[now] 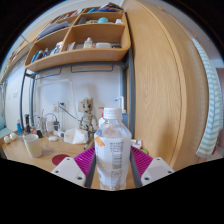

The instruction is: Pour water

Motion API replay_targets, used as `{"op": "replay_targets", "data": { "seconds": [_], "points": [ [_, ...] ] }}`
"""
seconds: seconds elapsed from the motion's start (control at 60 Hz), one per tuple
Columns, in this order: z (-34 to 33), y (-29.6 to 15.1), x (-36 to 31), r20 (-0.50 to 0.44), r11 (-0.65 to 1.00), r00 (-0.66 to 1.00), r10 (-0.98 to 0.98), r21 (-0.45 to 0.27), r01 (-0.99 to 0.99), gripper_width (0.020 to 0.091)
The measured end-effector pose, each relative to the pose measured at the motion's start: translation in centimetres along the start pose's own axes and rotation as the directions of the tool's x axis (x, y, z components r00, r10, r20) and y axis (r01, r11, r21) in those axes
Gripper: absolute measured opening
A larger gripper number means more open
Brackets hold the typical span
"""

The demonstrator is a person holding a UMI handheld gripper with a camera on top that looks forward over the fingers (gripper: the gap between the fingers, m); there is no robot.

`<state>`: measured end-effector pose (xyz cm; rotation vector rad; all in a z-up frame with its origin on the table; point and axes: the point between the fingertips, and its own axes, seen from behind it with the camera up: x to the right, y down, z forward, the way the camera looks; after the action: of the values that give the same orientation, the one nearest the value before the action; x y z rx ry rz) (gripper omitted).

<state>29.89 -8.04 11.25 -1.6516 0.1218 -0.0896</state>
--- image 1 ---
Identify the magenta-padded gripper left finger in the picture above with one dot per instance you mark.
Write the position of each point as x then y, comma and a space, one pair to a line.
68, 170

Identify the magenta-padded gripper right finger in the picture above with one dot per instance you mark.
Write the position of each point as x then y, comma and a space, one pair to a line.
156, 170

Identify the clear plastic water bottle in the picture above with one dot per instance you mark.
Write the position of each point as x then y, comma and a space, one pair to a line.
112, 150

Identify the flat round red coaster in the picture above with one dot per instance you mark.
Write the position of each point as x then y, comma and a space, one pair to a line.
59, 159

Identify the white tissue pack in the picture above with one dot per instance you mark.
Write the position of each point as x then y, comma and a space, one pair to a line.
75, 136

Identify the white cup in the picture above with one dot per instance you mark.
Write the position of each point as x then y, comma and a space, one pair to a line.
33, 146

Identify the white power strip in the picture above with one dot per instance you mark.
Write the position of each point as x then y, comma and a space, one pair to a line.
50, 127

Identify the small black charger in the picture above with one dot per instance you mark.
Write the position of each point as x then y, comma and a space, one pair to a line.
39, 133

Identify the tree-like toy figurine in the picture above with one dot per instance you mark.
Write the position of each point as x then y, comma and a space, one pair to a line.
88, 116

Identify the blue spray bottle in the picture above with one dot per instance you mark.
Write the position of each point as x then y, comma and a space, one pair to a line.
124, 118

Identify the black cylindrical device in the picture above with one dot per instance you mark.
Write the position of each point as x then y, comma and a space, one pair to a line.
27, 122

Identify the small white round figure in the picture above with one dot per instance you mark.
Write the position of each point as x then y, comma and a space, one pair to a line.
13, 136
6, 139

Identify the small blue bottle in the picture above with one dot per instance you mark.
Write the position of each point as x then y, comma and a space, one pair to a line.
19, 127

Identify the green white striped towel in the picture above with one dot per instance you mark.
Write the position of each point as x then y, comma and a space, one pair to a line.
211, 110

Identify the wooden shelf unit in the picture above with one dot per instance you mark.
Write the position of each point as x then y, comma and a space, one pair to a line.
96, 35

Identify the grey metal desk frame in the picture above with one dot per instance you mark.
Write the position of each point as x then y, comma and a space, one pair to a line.
131, 93

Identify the long wooden wall shelf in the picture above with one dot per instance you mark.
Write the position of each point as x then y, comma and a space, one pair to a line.
15, 60

